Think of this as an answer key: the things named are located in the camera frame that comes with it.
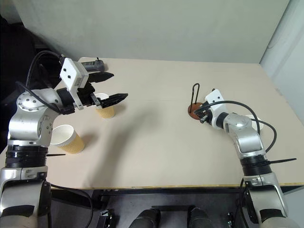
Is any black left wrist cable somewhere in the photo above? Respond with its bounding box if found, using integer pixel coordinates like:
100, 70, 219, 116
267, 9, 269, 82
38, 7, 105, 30
15, 50, 66, 115

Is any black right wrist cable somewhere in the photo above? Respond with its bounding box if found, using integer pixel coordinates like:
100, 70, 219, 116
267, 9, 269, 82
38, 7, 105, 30
204, 100, 278, 153

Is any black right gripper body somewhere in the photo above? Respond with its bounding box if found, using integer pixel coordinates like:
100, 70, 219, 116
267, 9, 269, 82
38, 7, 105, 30
199, 107, 214, 126

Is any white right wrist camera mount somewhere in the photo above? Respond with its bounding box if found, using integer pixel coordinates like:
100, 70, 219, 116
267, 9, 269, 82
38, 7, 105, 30
204, 88, 228, 130

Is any black left shoulder cable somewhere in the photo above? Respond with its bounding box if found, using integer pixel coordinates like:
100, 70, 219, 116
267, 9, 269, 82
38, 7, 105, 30
48, 183, 95, 228

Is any black table frame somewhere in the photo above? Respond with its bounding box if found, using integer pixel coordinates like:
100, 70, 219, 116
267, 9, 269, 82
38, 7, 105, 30
51, 184, 247, 211

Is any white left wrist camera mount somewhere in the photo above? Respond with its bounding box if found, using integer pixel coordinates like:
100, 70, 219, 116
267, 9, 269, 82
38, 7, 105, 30
59, 57, 89, 110

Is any black flat bar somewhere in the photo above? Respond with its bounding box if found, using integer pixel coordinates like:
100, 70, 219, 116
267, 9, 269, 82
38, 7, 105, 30
152, 205, 191, 212

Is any black right shoulder cable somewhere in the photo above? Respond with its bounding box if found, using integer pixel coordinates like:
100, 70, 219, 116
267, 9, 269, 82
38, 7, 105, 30
237, 178, 253, 228

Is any tan ribbed paper cup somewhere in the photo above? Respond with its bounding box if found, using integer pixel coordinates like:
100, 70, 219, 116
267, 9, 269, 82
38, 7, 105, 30
94, 93, 116, 120
50, 124, 86, 155

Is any brown wire cup holder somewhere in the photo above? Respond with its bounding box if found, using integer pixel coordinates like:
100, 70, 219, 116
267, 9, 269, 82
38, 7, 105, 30
188, 83, 208, 120

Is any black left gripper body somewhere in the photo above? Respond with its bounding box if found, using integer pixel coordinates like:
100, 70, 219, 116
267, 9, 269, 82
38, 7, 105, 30
77, 82, 102, 107

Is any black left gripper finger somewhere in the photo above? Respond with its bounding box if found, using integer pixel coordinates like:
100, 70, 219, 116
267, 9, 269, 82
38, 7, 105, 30
89, 72, 115, 84
91, 93, 129, 110

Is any dark rounded shape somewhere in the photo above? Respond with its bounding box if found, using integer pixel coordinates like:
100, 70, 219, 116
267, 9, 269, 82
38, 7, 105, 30
129, 208, 162, 228
187, 207, 210, 228

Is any black shoulder cable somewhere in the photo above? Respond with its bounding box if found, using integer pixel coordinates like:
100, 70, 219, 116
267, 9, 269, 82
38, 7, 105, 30
48, 183, 95, 228
237, 178, 253, 228

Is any dark grey handheld device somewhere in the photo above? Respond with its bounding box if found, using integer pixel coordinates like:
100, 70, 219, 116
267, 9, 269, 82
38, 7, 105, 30
79, 57, 108, 73

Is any black metal floor bracket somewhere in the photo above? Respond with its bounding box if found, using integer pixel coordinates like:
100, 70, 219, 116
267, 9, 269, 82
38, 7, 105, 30
98, 209, 114, 228

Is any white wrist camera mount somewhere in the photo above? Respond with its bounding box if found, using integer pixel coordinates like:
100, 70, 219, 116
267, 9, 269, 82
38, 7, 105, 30
59, 57, 89, 110
204, 88, 228, 130

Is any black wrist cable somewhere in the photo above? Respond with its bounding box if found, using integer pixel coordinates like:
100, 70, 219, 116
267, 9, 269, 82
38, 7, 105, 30
15, 50, 66, 115
204, 100, 278, 153

